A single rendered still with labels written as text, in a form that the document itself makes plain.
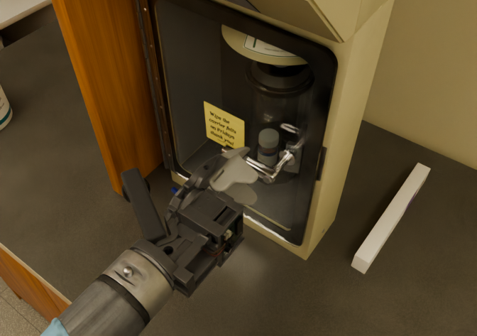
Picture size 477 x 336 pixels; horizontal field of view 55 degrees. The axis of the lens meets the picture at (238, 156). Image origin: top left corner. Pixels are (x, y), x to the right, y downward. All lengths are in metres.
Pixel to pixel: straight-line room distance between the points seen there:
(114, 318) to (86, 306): 0.03
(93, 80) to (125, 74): 0.07
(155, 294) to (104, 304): 0.05
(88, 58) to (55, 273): 0.39
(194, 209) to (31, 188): 0.54
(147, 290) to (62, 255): 0.42
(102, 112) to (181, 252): 0.34
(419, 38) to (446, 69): 0.08
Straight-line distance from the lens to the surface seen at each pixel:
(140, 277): 0.51
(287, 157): 0.64
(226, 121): 0.69
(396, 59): 1.04
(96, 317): 0.50
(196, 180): 0.56
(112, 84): 0.79
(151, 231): 0.55
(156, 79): 0.75
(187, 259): 0.53
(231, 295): 0.82
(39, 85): 1.28
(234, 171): 0.60
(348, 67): 0.54
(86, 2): 0.71
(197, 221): 0.54
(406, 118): 1.11
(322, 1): 0.40
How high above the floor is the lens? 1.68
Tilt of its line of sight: 48 degrees down
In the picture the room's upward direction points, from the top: straight up
